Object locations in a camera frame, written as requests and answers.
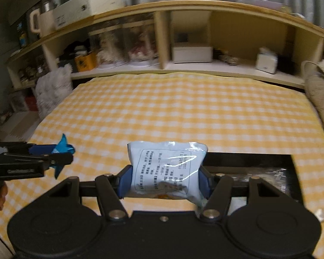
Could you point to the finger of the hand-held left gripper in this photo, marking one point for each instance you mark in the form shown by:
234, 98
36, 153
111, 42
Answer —
43, 148
56, 159

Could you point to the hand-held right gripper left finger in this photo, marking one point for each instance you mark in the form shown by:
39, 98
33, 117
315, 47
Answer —
124, 180

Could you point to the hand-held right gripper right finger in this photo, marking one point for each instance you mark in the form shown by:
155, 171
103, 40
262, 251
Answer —
205, 183

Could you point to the dark blue foil packet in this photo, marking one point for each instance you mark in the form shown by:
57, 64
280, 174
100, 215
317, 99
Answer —
66, 147

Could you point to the light blue printed packet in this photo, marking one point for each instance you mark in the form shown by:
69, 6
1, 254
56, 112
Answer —
164, 167

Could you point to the black box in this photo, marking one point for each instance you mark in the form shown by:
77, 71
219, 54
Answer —
245, 159

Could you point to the silver foil packet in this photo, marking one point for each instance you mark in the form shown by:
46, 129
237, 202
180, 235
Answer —
275, 176

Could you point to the person's left hand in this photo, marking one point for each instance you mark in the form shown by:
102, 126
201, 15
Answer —
2, 194

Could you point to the red box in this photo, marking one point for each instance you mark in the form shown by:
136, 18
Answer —
31, 103

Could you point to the white fluffy pillow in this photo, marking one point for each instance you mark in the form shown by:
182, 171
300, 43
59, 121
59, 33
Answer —
54, 91

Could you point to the row of small jars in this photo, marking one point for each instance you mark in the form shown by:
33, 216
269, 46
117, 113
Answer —
29, 72

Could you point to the yellow checked blanket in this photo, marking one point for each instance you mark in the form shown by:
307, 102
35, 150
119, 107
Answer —
178, 108

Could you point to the yellow box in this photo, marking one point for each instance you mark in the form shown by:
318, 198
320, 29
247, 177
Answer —
85, 62

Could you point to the dark plush toy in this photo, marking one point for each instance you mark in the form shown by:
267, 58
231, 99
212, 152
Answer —
73, 49

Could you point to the blue can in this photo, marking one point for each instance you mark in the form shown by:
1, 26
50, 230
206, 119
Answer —
22, 33

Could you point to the clear doll display case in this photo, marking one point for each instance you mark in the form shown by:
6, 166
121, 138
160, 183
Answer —
106, 47
140, 41

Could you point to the small white wrapper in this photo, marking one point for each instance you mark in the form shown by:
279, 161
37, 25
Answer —
320, 214

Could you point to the small trinket pile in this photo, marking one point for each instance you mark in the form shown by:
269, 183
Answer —
228, 58

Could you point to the white flat box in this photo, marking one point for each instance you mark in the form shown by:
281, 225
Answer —
191, 53

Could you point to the small white box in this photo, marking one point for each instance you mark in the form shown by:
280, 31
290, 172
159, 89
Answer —
267, 62

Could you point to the beige cushion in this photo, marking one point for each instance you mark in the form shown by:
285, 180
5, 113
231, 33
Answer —
322, 105

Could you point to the wooden headboard shelf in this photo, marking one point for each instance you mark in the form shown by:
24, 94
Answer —
159, 37

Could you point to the large cream box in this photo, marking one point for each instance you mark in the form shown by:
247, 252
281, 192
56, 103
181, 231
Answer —
89, 8

